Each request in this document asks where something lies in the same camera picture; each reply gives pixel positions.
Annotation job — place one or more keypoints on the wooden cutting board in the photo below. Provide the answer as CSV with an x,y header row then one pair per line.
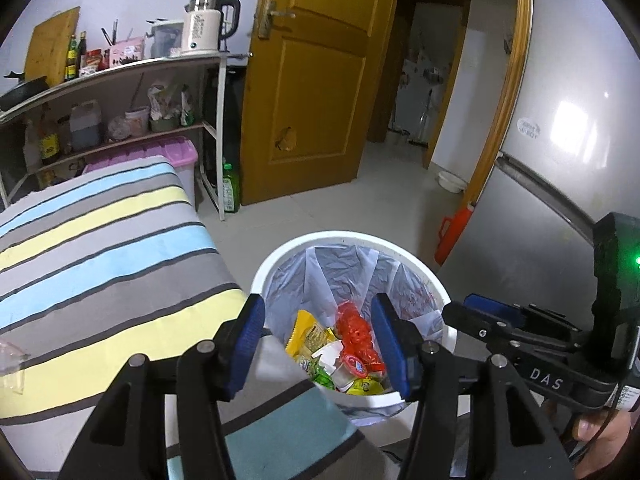
x,y
50,50

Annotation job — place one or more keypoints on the green plastic bottle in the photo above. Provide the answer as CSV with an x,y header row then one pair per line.
x,y
230,190

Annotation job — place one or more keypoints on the pink lid storage box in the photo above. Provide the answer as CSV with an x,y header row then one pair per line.
x,y
170,152

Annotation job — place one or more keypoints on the crumpled plastic bags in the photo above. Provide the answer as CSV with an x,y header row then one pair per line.
x,y
165,105

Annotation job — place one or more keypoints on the yellow snack bag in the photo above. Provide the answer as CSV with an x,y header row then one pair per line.
x,y
306,335

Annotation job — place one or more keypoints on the white electric kettle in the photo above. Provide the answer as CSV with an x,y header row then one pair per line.
x,y
202,25

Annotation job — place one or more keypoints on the orange red plastic bag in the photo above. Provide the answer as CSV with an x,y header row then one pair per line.
x,y
357,335

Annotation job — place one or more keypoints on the clear plastic bottle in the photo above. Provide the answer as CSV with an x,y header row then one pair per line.
x,y
31,147

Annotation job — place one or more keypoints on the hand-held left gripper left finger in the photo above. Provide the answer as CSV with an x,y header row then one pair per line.
x,y
247,345

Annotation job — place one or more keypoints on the bundle of chopsticks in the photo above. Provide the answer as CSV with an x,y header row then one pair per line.
x,y
114,32

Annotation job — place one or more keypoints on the white metal shelf rack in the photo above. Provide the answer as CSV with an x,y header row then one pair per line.
x,y
210,110

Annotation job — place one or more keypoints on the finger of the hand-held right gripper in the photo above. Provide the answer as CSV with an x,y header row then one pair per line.
x,y
482,302
475,322

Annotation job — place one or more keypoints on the striped bed sheet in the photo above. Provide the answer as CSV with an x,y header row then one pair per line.
x,y
100,240

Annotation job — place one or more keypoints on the clear plastic bin liner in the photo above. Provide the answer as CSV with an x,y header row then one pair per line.
x,y
345,270

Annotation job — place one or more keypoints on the pink plastic bag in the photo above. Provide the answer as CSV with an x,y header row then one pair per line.
x,y
117,128

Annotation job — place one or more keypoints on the white basin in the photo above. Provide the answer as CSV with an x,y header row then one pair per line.
x,y
450,182

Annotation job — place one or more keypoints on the pale green snack packet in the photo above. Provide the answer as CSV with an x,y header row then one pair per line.
x,y
320,372

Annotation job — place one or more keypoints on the red seasoning packet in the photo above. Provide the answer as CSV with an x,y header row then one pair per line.
x,y
93,61

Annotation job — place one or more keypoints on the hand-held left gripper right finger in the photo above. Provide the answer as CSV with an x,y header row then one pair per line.
x,y
392,350

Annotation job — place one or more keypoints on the yellow green snack packet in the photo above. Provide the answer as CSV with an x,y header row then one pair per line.
x,y
365,386

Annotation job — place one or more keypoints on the yellow label bottle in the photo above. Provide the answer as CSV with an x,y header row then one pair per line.
x,y
49,145

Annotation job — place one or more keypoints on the silver refrigerator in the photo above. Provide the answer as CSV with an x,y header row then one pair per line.
x,y
575,110

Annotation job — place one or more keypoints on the green white packet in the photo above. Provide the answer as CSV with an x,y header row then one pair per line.
x,y
188,107

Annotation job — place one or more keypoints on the pink plastic container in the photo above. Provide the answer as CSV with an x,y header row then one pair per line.
x,y
137,120

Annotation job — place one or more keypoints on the clear plastic pitcher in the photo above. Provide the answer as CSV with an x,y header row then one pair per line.
x,y
165,40

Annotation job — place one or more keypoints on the clear plastic wrapper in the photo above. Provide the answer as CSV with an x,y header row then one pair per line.
x,y
12,365

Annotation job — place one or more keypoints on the white round trash bin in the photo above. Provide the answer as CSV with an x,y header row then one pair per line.
x,y
272,267

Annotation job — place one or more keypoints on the black frying pan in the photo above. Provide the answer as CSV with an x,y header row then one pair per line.
x,y
22,92

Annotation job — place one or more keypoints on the person's right hand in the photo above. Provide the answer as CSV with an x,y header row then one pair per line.
x,y
600,440

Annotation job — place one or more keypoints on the orange plastic container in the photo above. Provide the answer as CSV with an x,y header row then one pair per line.
x,y
452,232

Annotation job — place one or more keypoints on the brown wooden door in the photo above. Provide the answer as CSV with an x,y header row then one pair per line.
x,y
310,85

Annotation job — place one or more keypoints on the small cup with red lid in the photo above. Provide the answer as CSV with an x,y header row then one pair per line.
x,y
354,364

